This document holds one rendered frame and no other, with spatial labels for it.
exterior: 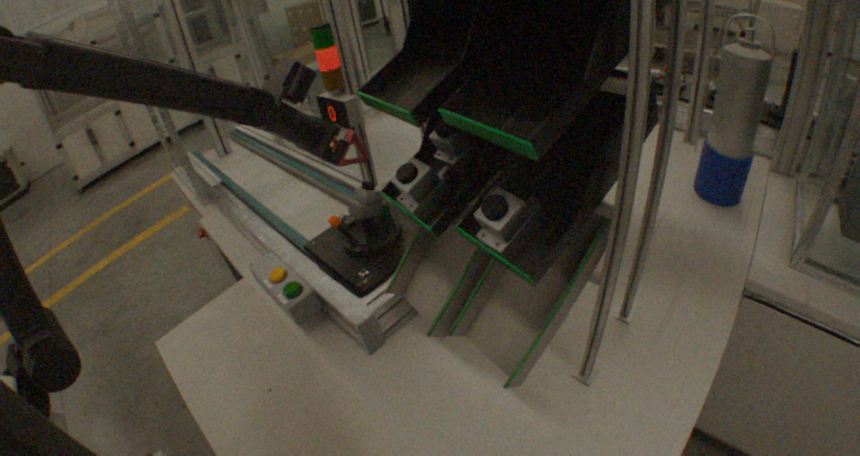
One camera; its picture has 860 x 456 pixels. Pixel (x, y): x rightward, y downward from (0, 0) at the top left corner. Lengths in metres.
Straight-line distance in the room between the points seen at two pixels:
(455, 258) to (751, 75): 0.85
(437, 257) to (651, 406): 0.47
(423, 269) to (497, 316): 0.17
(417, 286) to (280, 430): 0.38
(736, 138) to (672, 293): 0.46
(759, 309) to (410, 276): 0.85
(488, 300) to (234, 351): 0.60
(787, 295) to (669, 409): 0.45
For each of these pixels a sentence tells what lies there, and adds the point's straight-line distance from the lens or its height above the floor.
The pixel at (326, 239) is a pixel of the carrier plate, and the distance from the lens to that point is 0.96.
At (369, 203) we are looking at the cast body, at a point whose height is 1.07.
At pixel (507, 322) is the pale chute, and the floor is 1.04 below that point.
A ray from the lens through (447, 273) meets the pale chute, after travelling 0.68.
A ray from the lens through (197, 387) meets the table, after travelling 0.98.
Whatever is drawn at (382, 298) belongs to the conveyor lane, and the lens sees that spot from 0.79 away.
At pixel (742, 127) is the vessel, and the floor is 1.11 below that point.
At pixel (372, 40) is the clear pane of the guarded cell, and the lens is 2.36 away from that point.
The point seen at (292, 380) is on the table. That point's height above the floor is 0.86.
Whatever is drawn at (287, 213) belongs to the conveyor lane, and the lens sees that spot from 1.22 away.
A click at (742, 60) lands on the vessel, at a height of 1.28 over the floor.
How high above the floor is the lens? 1.53
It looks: 36 degrees down
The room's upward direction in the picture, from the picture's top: 10 degrees counter-clockwise
